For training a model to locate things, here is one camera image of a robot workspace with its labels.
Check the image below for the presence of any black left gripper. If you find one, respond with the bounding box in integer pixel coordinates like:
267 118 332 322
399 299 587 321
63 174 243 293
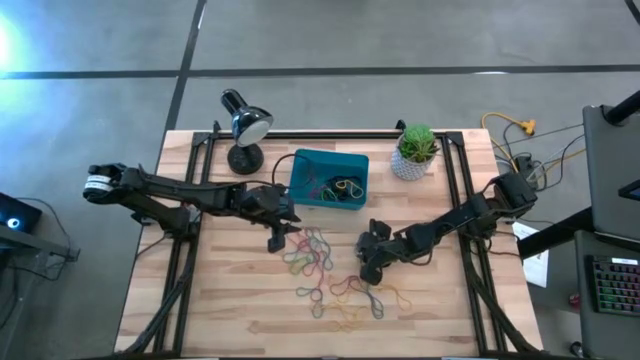
259 212 304 255

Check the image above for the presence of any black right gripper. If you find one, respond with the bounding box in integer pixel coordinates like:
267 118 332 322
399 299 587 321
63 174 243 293
354 230 404 288

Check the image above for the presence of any blue plastic bin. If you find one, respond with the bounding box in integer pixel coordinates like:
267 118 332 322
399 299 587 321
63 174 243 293
288 148 370 212

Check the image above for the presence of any black desk lamp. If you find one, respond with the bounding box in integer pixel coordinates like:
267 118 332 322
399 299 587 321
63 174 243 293
219 88 275 176

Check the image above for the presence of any succulent in white patterned pot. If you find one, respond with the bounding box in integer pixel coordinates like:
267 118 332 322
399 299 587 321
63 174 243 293
390 123 442 182

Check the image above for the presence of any white paper sheet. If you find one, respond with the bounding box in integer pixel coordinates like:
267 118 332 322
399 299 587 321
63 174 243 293
511 221 550 289

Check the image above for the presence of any black power strip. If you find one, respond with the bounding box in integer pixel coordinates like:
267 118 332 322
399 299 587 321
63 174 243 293
514 153 542 177

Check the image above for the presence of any black metal stand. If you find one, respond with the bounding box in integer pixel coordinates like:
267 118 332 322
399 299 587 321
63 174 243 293
0 223 81 263

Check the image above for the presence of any computer keyboard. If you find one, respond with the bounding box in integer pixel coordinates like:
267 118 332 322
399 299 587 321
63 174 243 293
591 256 640 317

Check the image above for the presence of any black box with blue light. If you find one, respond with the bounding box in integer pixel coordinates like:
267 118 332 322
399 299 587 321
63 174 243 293
0 191 44 234

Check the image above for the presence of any computer desk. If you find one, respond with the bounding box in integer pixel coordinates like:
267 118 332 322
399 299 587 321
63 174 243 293
517 103 640 360

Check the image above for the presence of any black monitor pole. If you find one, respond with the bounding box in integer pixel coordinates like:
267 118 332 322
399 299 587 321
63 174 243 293
603 89 640 127

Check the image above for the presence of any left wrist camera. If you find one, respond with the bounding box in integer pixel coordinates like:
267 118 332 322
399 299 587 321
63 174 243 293
273 189 297 214

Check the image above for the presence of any black camera cable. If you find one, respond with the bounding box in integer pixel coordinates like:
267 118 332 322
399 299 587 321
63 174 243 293
270 152 301 190

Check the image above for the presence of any black aluminium table frame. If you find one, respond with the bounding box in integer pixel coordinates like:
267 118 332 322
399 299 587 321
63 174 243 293
113 118 544 360

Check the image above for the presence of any yellow extension cord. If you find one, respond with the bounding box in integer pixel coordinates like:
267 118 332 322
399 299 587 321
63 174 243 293
480 111 537 174

